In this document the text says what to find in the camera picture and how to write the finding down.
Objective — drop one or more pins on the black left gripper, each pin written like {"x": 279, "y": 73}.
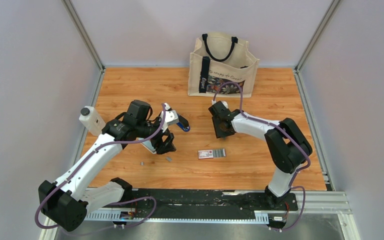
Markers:
{"x": 167, "y": 147}

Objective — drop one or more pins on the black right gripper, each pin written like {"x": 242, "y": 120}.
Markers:
{"x": 219, "y": 134}

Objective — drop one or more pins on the blue black stapler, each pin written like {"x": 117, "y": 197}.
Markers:
{"x": 183, "y": 123}

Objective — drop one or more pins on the red white staple box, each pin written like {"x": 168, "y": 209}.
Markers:
{"x": 205, "y": 154}

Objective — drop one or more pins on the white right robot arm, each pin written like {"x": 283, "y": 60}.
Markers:
{"x": 287, "y": 145}

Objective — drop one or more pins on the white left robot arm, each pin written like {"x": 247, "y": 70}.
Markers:
{"x": 67, "y": 200}

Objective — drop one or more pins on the light blue white tube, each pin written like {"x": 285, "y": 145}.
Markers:
{"x": 148, "y": 145}

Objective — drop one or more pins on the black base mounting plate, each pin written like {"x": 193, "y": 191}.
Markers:
{"x": 209, "y": 204}

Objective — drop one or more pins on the beige canvas tote bag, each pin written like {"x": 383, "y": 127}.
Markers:
{"x": 221, "y": 63}

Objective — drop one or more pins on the white bottle black cap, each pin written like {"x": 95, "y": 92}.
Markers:
{"x": 92, "y": 120}

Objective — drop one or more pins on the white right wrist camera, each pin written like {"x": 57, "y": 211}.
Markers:
{"x": 220, "y": 103}

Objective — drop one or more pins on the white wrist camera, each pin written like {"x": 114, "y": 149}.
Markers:
{"x": 171, "y": 117}
{"x": 220, "y": 103}

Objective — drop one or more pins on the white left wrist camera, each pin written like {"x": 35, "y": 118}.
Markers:
{"x": 171, "y": 117}

